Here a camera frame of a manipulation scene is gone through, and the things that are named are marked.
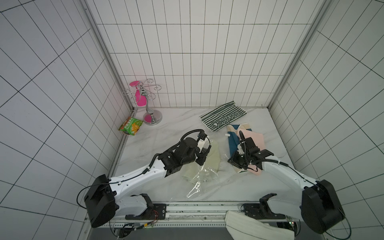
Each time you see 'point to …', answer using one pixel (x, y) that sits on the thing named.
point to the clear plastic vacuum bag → (221, 170)
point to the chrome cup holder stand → (151, 117)
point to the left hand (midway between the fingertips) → (205, 153)
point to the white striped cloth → (241, 224)
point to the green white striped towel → (223, 115)
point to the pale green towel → (195, 173)
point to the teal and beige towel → (233, 129)
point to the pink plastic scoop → (141, 99)
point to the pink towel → (258, 139)
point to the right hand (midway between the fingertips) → (227, 157)
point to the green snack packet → (131, 126)
